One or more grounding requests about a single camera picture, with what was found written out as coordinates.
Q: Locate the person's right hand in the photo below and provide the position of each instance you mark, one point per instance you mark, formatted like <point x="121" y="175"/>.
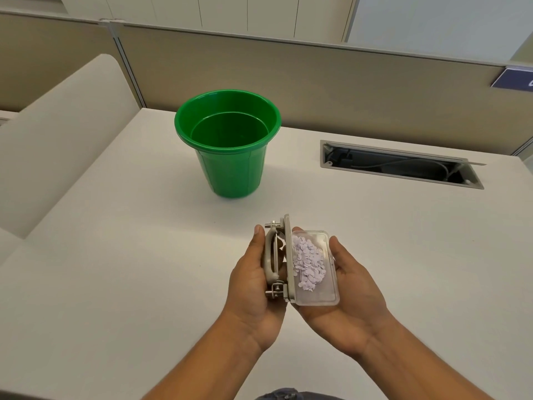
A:
<point x="354" y="312"/>

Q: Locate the person's left hand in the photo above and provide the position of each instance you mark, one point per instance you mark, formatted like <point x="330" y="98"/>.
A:
<point x="250" y="299"/>

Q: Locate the person's left thumb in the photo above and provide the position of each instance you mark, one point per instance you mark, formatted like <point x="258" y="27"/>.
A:
<point x="255" y="254"/>

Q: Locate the person's right thumb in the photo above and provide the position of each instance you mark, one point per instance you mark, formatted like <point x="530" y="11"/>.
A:
<point x="347" y="262"/>

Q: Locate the grey hole punch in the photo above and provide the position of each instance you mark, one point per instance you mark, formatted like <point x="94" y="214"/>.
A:
<point x="268" y="262"/>

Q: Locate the clear plastic punch tray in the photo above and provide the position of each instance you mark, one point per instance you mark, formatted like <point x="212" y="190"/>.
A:
<point x="327" y="293"/>

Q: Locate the person's left forearm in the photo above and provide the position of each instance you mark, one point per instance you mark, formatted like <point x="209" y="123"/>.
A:
<point x="212" y="366"/>

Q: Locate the person's right forearm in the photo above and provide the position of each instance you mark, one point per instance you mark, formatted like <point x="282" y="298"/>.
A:
<point x="412" y="366"/>

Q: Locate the pile of lilac paper dots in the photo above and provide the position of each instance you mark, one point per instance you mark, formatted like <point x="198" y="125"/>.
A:
<point x="308" y="262"/>

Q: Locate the green plastic bucket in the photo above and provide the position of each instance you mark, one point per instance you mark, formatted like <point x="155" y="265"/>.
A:
<point x="233" y="170"/>

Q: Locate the wide beige partition panel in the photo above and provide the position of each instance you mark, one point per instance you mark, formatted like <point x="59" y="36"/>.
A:
<point x="333" y="87"/>

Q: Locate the white curved side panel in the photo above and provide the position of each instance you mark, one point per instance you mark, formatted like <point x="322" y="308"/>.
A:
<point x="54" y="141"/>

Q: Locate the blue sign plate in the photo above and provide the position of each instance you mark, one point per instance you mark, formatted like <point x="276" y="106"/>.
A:
<point x="514" y="79"/>

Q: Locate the white board panel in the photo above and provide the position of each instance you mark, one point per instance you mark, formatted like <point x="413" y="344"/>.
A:
<point x="437" y="24"/>

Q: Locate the narrow beige partition panel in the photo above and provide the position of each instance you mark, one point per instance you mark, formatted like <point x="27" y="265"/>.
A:
<point x="50" y="58"/>

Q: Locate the grey partition post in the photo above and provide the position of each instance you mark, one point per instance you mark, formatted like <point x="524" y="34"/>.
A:
<point x="125" y="58"/>

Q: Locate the white wall cabinets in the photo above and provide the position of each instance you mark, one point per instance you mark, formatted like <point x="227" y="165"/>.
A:
<point x="208" y="12"/>

